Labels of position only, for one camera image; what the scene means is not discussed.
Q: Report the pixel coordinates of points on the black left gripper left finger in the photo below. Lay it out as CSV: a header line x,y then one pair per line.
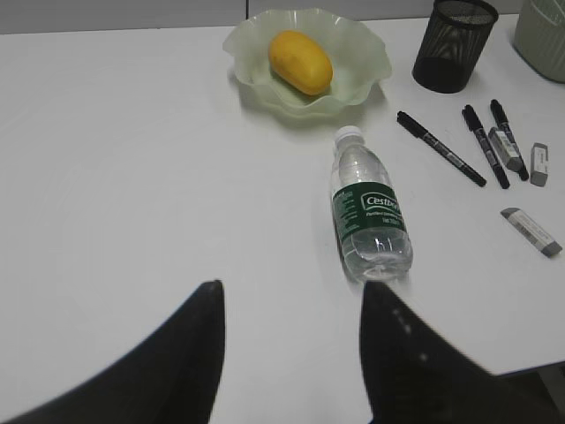
x,y
171,377

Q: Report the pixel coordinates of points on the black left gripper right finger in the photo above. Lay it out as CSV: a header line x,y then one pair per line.
x,y
413,375

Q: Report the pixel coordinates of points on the clear water bottle green label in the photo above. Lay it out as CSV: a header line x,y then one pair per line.
x,y
373,238

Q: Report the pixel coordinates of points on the grey white eraser front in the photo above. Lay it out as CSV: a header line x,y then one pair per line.
x,y
532,231

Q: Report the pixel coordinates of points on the grey white eraser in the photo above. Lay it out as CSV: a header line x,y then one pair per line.
x,y
506,149
532,231
539,164

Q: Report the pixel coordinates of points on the black marker pen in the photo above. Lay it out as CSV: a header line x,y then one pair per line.
x,y
503,123
418,131
475,126

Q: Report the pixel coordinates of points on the yellow mango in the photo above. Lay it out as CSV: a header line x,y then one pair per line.
x,y
301,62

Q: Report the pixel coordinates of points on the pale green wavy plate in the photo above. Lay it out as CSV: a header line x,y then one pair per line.
x,y
358,57

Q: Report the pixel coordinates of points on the black mesh pen holder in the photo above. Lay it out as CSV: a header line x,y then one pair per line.
x,y
455,36

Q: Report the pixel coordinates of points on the green woven plastic basket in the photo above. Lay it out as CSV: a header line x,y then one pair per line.
x,y
539,37

